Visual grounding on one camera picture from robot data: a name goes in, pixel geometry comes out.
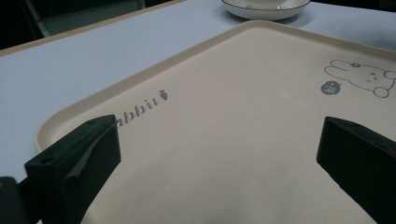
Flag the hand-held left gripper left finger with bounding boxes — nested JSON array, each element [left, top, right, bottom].
[[23, 114, 122, 224]]

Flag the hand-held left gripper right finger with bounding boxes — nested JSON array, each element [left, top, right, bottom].
[[316, 116, 396, 224]]

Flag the beige tray with rabbit print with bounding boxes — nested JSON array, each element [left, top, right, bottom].
[[34, 20, 396, 224]]

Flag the white bowl with dark rim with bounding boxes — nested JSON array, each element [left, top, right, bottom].
[[220, 0, 312, 21]]

